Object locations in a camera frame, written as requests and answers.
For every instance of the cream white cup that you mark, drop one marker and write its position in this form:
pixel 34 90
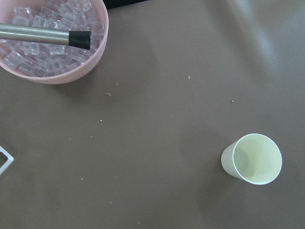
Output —
pixel 254 158

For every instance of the steel muddler black tip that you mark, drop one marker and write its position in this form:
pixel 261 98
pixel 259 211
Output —
pixel 78 39

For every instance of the pink bowl of ice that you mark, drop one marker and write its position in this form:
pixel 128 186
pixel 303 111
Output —
pixel 7 5

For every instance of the white wire drying rack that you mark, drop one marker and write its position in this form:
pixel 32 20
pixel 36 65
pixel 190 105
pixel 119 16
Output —
pixel 7 160

